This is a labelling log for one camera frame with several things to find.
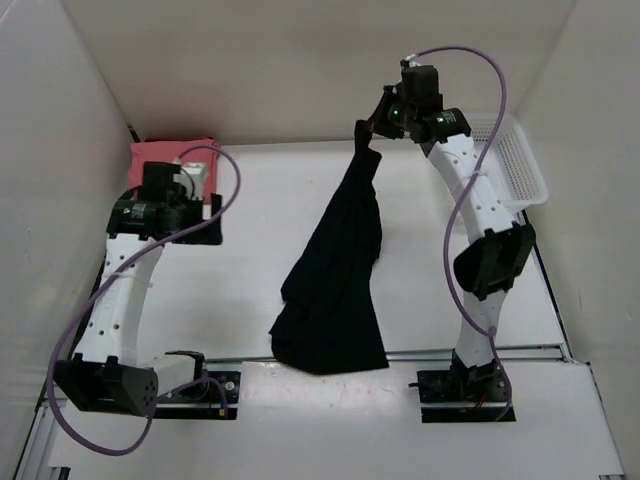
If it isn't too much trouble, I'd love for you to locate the pink t-shirt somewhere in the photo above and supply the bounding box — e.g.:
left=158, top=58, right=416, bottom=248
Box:
left=127, top=138, right=224, bottom=201

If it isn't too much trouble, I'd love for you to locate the black t-shirt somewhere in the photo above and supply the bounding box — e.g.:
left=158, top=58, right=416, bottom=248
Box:
left=269, top=120, right=388, bottom=375

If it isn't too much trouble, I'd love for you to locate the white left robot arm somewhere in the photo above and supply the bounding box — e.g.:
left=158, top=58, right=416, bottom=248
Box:
left=53, top=161, right=222, bottom=417

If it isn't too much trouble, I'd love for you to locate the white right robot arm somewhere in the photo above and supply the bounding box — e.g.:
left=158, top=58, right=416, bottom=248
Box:
left=368, top=60, right=536, bottom=402

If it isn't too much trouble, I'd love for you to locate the white plastic basket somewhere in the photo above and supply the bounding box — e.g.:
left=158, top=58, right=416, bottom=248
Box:
left=482, top=115, right=549, bottom=214

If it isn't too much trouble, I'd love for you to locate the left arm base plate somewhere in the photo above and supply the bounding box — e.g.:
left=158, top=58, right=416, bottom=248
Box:
left=155, top=363, right=242, bottom=421

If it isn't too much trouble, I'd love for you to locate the aluminium table edge rail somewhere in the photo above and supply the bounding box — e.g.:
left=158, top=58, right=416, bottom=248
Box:
left=201, top=344, right=568, bottom=363

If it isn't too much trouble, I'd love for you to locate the aluminium side frame rail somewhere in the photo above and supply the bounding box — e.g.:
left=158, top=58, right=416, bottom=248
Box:
left=15, top=400, right=70, bottom=480

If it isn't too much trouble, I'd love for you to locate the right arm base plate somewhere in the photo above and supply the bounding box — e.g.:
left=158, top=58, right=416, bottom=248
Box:
left=408, top=370, right=516, bottom=424

